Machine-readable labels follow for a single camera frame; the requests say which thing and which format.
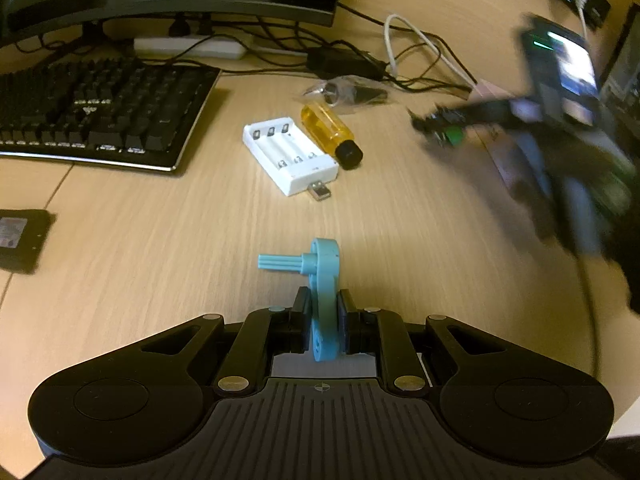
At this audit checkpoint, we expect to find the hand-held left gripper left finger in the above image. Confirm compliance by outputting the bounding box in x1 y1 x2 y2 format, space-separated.
115 286 313 399

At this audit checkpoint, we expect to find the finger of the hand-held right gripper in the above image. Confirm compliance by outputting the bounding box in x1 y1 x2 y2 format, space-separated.
413 98 527 134

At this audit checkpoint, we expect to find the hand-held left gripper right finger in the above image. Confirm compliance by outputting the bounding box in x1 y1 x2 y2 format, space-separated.
336 289 531 398

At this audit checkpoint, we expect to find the light blue plastic part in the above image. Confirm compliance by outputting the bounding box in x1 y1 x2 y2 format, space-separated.
257 237 346 363

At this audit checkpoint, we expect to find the green terminal connector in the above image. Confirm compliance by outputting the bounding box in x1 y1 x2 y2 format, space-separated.
420 110 466 150

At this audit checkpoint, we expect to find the pink cardboard box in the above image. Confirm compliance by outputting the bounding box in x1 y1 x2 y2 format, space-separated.
470 80 556 201

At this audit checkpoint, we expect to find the clear plastic bag of parts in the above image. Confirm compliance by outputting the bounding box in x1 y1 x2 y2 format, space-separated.
300 75 388 116

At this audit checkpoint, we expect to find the white battery charger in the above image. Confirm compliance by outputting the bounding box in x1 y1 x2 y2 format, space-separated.
243 117 341 202

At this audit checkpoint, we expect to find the black power adapter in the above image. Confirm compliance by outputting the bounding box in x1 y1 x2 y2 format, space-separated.
306 47 388 81

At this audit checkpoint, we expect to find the white power strip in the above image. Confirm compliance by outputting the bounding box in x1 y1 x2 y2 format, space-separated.
134 34 248 59

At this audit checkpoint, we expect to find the black keyboard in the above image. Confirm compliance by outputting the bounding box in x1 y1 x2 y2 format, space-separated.
0 55 222 176

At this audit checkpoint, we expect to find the black flat drive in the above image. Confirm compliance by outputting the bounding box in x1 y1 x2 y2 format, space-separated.
0 208 57 275

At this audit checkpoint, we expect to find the white cable loop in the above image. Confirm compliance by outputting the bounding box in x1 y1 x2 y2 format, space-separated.
384 14 478 92

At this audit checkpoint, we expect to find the yellow screwdriver handle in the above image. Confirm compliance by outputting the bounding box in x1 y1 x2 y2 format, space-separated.
300 102 363 170

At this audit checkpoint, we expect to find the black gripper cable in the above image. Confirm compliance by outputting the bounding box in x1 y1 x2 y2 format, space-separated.
574 255 602 382

